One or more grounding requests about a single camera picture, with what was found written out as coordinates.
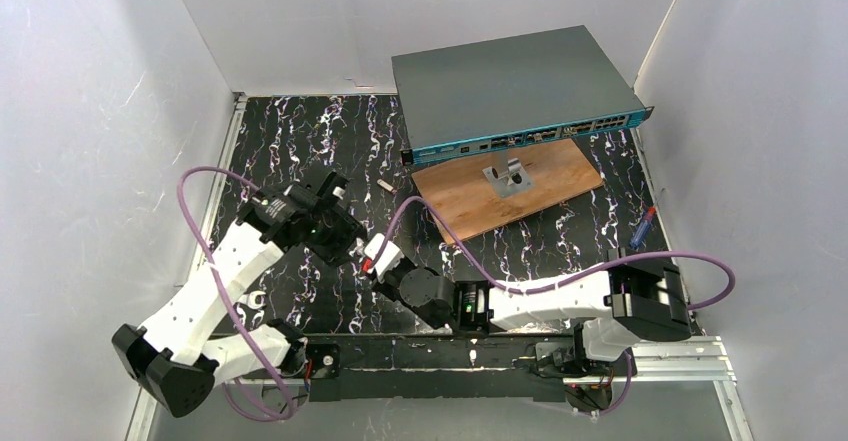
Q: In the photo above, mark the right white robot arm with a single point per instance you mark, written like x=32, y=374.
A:
x=610, y=310

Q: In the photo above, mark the wooden base board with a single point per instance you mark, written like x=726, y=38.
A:
x=480, y=193

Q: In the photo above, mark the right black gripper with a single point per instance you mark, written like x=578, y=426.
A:
x=395, y=278

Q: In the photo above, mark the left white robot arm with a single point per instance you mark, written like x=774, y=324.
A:
x=173, y=356

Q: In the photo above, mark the metal switch stand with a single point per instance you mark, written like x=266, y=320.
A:
x=510, y=181

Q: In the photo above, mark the grey teal network switch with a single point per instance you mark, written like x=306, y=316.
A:
x=511, y=92

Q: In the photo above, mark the silver SFP module far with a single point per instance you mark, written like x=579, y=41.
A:
x=386, y=186

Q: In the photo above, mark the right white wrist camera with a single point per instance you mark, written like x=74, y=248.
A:
x=383, y=252

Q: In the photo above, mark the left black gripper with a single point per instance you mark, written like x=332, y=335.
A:
x=325, y=190

